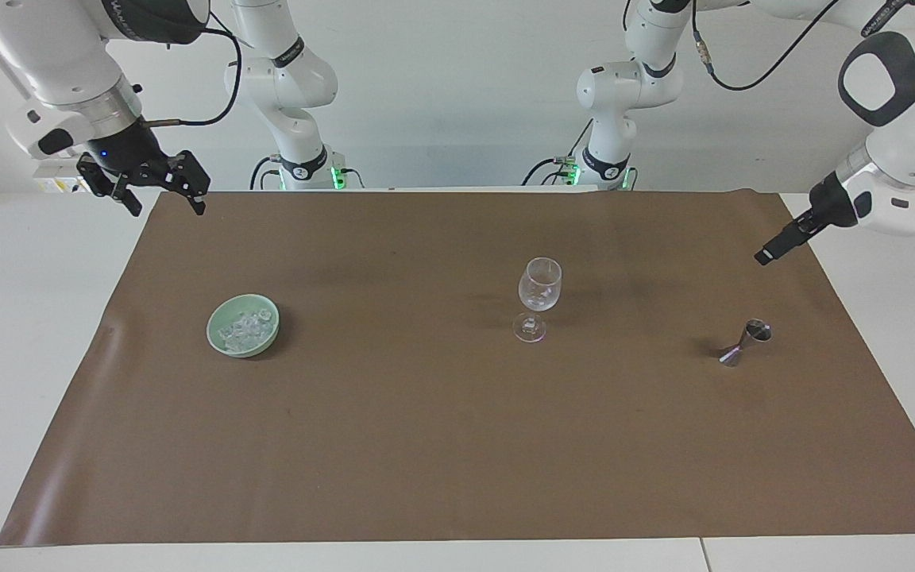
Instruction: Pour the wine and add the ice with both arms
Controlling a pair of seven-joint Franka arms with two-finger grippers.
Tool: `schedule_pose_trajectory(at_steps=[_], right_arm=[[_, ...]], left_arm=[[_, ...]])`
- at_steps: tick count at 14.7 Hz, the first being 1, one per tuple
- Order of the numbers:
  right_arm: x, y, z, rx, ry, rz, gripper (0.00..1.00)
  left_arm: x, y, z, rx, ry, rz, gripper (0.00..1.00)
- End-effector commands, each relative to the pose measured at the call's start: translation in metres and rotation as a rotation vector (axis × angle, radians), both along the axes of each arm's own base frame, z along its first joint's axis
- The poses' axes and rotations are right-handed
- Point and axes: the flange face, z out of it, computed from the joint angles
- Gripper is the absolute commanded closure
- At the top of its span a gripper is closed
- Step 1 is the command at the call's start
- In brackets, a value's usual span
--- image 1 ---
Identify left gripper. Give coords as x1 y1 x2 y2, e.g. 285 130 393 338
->
791 172 858 240

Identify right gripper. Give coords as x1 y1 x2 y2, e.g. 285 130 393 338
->
76 117 212 218

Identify clear ice cubes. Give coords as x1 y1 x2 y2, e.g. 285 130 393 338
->
218 308 274 351

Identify clear wine glass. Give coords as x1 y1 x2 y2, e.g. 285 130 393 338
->
512 257 564 344

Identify silver metal jigger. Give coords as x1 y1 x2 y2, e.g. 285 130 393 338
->
717 318 774 368

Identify light green ceramic bowl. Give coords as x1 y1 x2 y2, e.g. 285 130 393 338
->
207 294 281 359

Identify black cable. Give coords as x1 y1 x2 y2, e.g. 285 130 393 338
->
689 0 844 92
140 10 244 129
249 156 285 191
521 157 579 188

